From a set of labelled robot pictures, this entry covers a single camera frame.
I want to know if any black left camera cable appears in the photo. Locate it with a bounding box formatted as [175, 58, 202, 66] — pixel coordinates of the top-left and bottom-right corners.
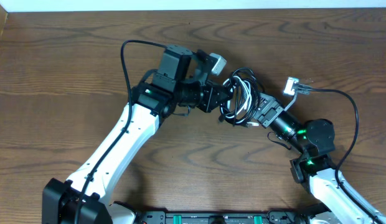
[73, 39, 169, 224]

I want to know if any black right camera cable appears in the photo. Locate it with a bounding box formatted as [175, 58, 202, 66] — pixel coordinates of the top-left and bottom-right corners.
[297, 83, 386, 224]

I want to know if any black usb cable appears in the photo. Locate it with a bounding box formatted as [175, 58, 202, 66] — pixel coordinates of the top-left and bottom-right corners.
[218, 67, 265, 126]

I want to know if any black camera cable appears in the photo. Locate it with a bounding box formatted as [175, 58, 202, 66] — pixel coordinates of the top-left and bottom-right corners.
[297, 83, 386, 224]
[73, 39, 169, 224]

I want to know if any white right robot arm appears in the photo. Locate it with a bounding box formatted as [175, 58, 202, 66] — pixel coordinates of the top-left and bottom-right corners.
[255, 93, 386, 223]

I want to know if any white usb cable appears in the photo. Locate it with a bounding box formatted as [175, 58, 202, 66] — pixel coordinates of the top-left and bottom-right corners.
[220, 76, 259, 127]

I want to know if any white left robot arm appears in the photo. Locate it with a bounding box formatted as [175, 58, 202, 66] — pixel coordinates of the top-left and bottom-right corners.
[42, 45, 232, 223]

